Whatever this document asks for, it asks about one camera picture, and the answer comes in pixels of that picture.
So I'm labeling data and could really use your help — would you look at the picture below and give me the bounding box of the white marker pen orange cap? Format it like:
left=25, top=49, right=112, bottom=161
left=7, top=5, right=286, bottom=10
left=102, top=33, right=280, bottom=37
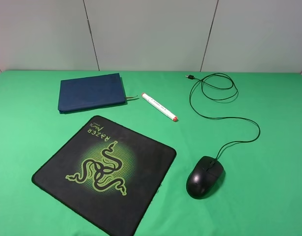
left=141, top=93, right=178, bottom=122

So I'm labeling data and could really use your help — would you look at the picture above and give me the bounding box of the black computer mouse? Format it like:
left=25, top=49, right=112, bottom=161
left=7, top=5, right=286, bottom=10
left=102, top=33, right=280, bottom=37
left=186, top=156, right=224, bottom=199

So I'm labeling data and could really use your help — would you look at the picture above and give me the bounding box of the black Razer mouse pad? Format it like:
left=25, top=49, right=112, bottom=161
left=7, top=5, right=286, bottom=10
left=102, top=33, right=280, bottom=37
left=31, top=116, right=176, bottom=236

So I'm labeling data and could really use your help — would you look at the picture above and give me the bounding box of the blue hardcover notebook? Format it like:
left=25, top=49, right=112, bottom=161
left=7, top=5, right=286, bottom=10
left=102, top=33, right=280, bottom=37
left=58, top=73, right=126, bottom=114

